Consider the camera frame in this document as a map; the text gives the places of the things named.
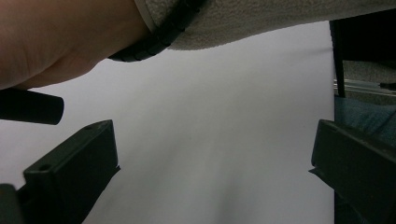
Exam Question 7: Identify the white paper sheet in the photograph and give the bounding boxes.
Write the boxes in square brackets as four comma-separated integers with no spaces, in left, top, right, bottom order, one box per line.
[0,21,336,224]

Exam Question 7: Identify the metal floor rail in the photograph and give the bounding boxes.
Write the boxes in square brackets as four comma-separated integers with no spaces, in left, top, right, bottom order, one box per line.
[333,78,396,98]

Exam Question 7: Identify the dark frame post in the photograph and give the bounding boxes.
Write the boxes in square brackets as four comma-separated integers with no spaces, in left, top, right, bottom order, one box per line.
[329,19,347,98]

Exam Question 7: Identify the black right wrist cord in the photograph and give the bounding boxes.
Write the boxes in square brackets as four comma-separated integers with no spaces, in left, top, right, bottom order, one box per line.
[107,0,208,63]

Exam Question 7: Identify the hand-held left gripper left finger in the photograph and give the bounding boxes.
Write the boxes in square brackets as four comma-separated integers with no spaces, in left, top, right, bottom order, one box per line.
[18,119,121,224]

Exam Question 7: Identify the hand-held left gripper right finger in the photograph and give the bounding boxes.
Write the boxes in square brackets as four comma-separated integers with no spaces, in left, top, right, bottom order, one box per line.
[308,119,396,224]

